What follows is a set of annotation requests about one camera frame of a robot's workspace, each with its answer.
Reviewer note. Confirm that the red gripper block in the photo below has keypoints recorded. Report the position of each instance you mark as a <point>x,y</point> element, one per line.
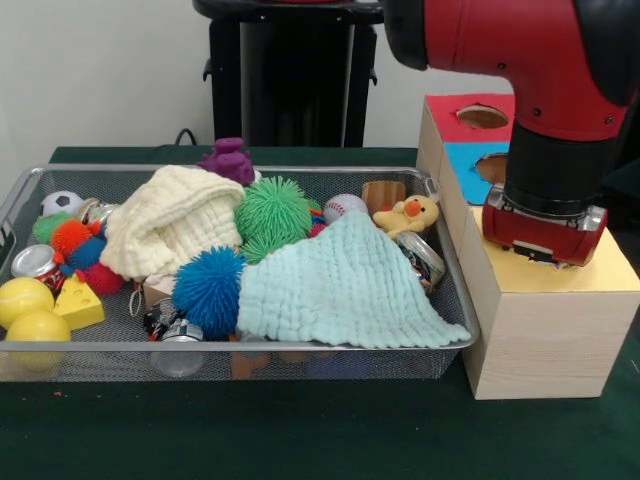
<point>545,235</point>

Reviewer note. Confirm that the mint waffle cloth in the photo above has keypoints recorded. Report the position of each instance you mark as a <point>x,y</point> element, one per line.
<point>340,285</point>

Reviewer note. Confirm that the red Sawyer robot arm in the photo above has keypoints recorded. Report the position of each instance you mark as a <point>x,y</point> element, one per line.
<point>550,75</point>

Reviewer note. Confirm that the wooden box three holes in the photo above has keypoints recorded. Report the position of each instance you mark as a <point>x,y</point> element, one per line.
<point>545,340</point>

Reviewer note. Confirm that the shallow clear mesh bin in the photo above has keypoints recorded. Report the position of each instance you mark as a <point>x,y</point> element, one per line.
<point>440,360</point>

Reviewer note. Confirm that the yellow plush duck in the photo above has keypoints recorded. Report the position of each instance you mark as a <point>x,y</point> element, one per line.
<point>407,212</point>

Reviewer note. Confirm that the white toy baseball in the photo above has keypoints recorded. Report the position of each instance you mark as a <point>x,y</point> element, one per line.
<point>342,205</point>

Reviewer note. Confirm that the green spiky rubber ball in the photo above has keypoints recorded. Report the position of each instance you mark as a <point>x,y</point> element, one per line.
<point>272,210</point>

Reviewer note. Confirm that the dark green table cloth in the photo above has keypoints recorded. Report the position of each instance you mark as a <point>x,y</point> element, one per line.
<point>300,440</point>

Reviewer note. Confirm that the purple rubber toy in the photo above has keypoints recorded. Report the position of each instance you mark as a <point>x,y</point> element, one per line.
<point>230,160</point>

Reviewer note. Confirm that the blue spiky rubber ball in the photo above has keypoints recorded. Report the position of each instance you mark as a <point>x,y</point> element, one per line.
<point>210,292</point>

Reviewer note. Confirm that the cream waffle cloth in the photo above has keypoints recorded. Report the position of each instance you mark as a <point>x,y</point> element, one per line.
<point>170,220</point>

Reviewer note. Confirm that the small soccer ball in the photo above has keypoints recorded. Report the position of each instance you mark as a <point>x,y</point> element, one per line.
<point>61,202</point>

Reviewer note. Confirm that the smooth yellow ball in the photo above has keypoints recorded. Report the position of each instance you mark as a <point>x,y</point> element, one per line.
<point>37,330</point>

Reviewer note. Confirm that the yellow tennis ball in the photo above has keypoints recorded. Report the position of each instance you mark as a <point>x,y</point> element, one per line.
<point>22,300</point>

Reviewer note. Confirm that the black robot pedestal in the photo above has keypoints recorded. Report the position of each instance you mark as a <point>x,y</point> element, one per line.
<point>300,75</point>

